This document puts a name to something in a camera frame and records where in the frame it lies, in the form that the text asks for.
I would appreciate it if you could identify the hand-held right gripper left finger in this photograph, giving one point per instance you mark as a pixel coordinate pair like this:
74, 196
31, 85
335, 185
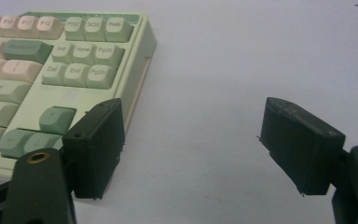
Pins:
94, 149

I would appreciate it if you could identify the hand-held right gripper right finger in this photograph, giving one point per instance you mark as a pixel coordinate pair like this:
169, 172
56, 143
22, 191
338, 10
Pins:
301, 146

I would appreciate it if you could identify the green and cream keyboard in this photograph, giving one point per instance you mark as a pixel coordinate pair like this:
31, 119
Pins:
74, 96

